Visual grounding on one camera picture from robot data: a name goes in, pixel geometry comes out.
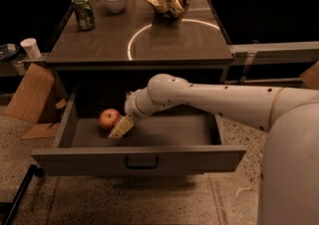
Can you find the brown cardboard sheet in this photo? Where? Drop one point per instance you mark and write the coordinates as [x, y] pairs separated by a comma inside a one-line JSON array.
[[39, 97]]

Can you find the red apple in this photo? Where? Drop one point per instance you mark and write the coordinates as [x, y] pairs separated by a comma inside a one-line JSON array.
[[108, 119]]

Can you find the white paper cup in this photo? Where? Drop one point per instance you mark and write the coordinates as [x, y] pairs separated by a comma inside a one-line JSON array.
[[31, 48]]

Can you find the black drawer handle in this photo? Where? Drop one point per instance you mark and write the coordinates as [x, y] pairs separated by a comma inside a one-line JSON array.
[[135, 164]]

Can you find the flat cardboard piece on floor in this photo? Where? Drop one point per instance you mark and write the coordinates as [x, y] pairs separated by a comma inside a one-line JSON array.
[[42, 130]]

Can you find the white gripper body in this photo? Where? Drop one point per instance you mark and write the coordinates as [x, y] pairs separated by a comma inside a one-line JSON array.
[[132, 107]]

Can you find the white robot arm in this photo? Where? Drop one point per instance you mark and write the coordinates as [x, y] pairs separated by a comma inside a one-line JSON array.
[[289, 186]]

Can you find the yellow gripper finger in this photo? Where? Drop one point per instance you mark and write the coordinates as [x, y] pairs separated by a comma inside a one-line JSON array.
[[123, 125]]

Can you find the yellow chip bag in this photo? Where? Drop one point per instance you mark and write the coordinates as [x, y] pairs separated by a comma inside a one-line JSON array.
[[169, 8]]

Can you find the grey open drawer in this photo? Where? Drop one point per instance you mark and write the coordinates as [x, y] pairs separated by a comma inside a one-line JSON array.
[[186, 141]]

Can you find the dark grey cabinet counter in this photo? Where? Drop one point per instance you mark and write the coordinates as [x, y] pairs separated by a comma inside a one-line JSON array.
[[139, 39]]

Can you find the green soda can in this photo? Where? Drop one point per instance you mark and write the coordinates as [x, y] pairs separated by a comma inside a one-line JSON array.
[[84, 14]]

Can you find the black metal stand leg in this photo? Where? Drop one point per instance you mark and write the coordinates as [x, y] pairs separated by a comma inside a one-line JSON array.
[[9, 209]]

